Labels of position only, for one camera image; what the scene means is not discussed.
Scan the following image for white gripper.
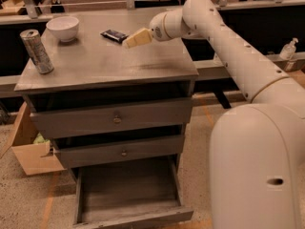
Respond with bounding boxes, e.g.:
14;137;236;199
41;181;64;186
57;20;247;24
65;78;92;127
122;12;167;48

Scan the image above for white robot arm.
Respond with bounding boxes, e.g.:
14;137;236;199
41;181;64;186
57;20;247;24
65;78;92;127
123;0;305;229

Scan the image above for grey wooden drawer cabinet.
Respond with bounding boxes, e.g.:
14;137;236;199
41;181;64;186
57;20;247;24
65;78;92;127
13;9;199;177

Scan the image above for grey top drawer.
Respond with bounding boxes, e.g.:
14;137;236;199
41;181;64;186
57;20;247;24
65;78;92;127
30;97;193;138

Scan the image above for grey middle drawer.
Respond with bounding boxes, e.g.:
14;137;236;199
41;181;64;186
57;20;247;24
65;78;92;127
55;135;185;169

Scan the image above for grey open bottom drawer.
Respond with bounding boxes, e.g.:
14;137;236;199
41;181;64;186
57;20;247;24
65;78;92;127
73;156;193;229

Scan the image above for white ceramic bowl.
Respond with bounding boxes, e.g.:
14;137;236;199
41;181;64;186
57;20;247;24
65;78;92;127
47;16;79;42

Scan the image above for silver drink can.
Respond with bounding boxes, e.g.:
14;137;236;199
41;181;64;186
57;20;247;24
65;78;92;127
20;30;53;74

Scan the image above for clear pump sanitizer bottle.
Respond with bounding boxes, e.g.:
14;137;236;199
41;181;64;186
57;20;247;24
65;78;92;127
279;37;298;60

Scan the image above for brown cardboard box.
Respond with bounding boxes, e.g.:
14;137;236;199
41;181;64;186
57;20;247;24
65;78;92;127
0;102;64;176

